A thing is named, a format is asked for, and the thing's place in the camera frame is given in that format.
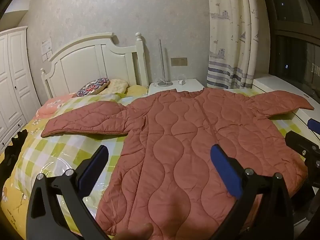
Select pale yellow pillow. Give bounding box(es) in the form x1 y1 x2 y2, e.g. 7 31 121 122
101 79 129 95

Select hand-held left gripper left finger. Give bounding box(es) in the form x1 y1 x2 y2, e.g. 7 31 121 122
26 144 110 240

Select white window sill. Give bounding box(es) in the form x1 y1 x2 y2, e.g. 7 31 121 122
252 74 320 130

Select red quilted jacket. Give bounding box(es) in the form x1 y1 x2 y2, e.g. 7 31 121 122
41 88 315 239

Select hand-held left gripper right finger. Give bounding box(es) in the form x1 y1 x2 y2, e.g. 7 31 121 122
210 144 294 240

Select patterned round cushion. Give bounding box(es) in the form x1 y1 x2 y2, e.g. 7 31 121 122
76 77 110 97

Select person's left hand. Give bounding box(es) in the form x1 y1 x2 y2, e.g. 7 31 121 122
116 230 153 240

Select pink floral pillow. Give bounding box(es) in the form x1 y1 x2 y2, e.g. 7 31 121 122
34 94 78 119

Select dark window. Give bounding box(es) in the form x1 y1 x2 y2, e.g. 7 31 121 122
262 0 320 98

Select white slim table lamp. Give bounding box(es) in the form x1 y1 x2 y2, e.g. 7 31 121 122
157 39 173 87

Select yellow floral bedsheet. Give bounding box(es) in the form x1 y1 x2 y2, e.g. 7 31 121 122
0 117 50 233

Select white wooden headboard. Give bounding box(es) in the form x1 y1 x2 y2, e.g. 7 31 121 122
41 32 148 98

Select boat print curtain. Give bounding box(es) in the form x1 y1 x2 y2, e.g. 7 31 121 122
207 0 260 90

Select white nightstand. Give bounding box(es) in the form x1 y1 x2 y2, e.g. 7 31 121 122
147 78 206 96

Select green plaid bed cover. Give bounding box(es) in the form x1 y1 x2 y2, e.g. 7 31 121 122
15 91 313 220

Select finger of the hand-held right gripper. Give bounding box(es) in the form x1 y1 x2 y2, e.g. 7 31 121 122
285 130 320 156
307 118 320 132

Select paper sheets on wall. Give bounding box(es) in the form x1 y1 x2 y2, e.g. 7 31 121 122
41 37 53 62

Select white wardrobe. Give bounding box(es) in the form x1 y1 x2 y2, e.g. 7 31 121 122
0 26 42 153

